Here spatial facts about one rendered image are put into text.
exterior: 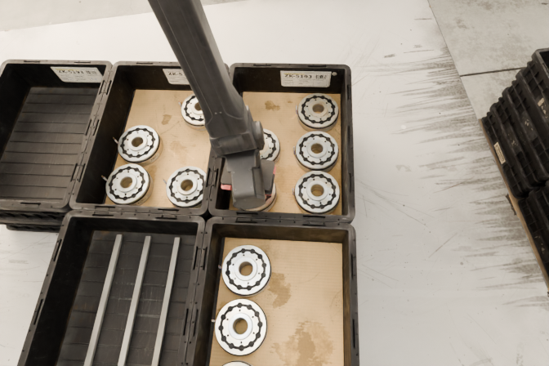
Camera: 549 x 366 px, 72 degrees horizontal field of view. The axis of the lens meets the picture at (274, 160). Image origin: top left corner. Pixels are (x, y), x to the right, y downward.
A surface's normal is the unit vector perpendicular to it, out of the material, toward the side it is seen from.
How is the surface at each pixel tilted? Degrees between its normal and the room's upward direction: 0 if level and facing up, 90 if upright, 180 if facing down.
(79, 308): 0
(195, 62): 81
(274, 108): 0
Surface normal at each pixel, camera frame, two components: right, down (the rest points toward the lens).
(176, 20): 0.09, 0.81
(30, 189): -0.05, -0.44
